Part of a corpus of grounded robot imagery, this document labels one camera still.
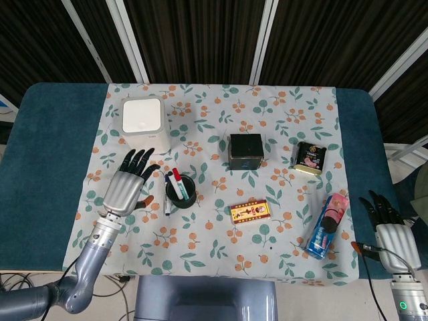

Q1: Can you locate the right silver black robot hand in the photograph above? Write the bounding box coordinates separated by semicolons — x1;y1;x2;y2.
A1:
350;189;422;274

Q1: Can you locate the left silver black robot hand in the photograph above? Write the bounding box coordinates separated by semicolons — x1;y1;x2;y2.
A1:
102;147;161;217

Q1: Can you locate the white marker with black cap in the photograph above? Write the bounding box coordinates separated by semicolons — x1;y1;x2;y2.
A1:
163;173;171;217

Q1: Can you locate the white marker with red cap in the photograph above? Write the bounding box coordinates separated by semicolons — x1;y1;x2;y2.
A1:
172;168;190;200

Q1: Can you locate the black mesh pen holder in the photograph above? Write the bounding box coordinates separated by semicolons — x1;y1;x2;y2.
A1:
166;177;197;209

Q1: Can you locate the olive green cloth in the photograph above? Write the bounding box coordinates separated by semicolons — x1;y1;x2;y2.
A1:
409;167;428;235

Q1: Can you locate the blue pink cookie package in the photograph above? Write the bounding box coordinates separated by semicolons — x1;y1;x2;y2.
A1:
304;193;350;259

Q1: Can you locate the white plastic trash bin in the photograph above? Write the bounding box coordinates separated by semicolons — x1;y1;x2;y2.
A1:
120;96;171;155

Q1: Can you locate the teal table cover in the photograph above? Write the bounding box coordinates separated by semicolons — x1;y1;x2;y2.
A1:
0;82;405;280

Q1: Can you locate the white metal rack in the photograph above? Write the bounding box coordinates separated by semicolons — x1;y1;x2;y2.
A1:
383;135;428;168

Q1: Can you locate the gold luncheon meat can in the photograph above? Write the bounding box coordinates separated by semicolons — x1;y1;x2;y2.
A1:
293;140;327;177

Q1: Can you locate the floral fruit print tablecloth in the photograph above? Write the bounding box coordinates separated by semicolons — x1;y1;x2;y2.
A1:
62;82;360;287

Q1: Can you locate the yellow red paper carton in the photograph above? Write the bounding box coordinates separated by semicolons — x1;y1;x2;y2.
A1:
229;199;272;225

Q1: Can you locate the black cardboard box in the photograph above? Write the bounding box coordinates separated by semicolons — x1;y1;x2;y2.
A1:
228;132;265;171

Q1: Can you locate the blue grey robot torso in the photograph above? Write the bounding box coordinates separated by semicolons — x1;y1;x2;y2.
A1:
133;276;278;321

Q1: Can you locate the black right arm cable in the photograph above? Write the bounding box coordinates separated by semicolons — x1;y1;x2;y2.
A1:
362;243;419;321

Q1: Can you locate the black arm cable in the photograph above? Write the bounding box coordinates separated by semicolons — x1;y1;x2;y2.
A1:
41;255;78;321
362;243;419;321

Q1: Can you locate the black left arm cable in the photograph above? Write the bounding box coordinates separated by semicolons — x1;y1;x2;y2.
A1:
41;255;78;321

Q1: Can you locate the black floor cable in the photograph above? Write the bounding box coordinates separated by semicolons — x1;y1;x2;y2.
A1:
0;271;137;321

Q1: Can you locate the white partition frame post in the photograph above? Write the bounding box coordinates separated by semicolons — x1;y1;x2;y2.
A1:
62;0;114;84
106;0;150;84
249;0;280;85
369;26;428;100

